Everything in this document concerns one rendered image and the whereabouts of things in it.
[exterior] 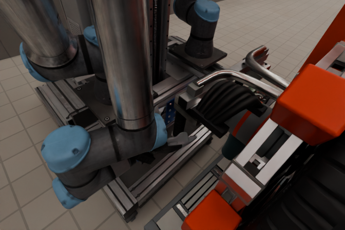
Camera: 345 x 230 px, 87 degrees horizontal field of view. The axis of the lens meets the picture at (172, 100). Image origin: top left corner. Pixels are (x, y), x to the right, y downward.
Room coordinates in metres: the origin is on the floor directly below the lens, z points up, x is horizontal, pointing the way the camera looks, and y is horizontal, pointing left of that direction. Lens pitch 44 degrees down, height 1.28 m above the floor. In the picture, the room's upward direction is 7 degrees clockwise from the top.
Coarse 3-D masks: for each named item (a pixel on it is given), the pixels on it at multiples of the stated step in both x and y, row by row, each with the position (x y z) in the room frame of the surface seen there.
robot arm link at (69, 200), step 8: (104, 168) 0.17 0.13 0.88; (96, 176) 0.15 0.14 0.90; (104, 176) 0.16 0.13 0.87; (112, 176) 0.17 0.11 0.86; (56, 184) 0.13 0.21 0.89; (64, 184) 0.15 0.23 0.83; (88, 184) 0.13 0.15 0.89; (96, 184) 0.14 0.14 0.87; (104, 184) 0.15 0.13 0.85; (56, 192) 0.11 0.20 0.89; (64, 192) 0.11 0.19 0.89; (72, 192) 0.12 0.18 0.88; (80, 192) 0.12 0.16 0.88; (88, 192) 0.13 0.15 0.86; (64, 200) 0.10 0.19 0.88; (72, 200) 0.11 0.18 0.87; (80, 200) 0.11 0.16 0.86
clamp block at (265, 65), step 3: (261, 63) 0.59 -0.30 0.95; (264, 63) 0.59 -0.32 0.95; (264, 66) 0.57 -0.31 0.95; (267, 66) 0.57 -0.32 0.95; (270, 66) 0.58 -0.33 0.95; (246, 72) 0.58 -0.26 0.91; (249, 72) 0.58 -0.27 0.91; (252, 72) 0.57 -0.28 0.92; (252, 75) 0.57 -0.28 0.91; (255, 75) 0.56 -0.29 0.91; (258, 75) 0.55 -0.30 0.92; (258, 78) 0.55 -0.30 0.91; (261, 78) 0.55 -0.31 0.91
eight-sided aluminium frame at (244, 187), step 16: (336, 48) 0.38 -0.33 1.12; (320, 64) 0.30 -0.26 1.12; (272, 128) 0.20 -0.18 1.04; (256, 144) 0.19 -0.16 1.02; (288, 144) 0.18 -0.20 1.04; (240, 160) 0.17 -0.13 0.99; (256, 160) 0.39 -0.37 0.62; (272, 160) 0.16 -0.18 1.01; (224, 176) 0.15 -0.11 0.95; (240, 176) 0.15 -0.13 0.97; (256, 176) 0.14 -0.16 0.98; (272, 176) 0.14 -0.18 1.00; (224, 192) 0.23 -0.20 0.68; (240, 192) 0.13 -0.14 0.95; (256, 192) 0.12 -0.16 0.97; (240, 208) 0.12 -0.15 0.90
